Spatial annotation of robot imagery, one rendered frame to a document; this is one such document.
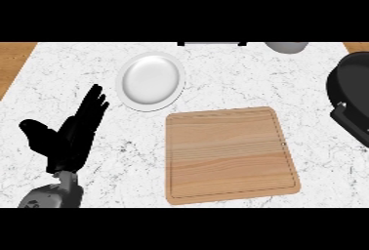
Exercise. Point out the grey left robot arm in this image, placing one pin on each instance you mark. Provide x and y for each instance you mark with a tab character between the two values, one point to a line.
52	195

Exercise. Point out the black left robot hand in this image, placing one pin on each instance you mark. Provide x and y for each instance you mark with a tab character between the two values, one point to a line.
73	136

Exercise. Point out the white oval plate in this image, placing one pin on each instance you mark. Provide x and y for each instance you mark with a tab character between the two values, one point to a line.
151	80

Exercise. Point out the grey round object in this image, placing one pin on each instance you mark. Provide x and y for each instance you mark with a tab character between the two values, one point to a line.
287	46

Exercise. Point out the wooden cutting board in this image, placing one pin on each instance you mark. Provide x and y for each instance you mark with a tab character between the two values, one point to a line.
229	153

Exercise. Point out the black pot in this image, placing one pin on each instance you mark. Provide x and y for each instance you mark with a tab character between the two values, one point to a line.
353	94

